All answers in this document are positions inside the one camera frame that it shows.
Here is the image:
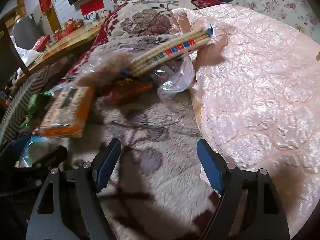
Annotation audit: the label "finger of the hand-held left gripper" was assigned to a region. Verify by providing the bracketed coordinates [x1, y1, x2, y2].
[0, 172, 44, 198]
[12, 144, 68, 174]

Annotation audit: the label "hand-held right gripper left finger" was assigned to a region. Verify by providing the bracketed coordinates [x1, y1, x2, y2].
[26, 138, 122, 240]

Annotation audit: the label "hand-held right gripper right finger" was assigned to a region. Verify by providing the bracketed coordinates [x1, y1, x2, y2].
[196, 139, 290, 240]

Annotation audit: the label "striped cardboard box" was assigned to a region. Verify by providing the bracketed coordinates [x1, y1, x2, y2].
[0, 65, 54, 145]

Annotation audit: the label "red snack packet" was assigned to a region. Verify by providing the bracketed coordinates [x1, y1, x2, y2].
[109, 76, 154, 105]

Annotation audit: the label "teal snack packet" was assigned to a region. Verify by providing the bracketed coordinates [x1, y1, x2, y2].
[14, 135, 54, 168]

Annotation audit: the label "orange snack packet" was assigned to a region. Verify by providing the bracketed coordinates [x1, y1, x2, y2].
[35, 86, 97, 138]

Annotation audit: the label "floral fleece blanket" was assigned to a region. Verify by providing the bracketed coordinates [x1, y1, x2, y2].
[57, 0, 225, 240]

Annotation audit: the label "pink quilt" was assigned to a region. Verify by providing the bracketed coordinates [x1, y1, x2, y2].
[170, 4, 320, 233]

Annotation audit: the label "clear bag of brown nuts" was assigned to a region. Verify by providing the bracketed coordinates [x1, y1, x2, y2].
[74, 51, 137, 88]

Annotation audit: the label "white cloth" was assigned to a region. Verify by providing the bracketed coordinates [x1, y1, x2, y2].
[15, 45, 38, 65]

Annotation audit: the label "red gift box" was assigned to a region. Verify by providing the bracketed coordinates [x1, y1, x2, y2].
[34, 35, 51, 52]

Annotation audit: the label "beige cracker packet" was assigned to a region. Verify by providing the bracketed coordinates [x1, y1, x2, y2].
[120, 24, 215, 78]

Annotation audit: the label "wooden table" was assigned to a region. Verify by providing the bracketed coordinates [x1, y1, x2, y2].
[15, 17, 110, 78]

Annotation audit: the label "plush toys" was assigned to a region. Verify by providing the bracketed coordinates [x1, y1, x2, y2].
[64, 17, 85, 30]

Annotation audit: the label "floral bedsheet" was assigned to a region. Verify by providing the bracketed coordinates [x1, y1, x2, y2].
[234, 0, 317, 39]

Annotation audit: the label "red wall banner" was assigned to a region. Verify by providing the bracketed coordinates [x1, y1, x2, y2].
[79, 0, 105, 17]

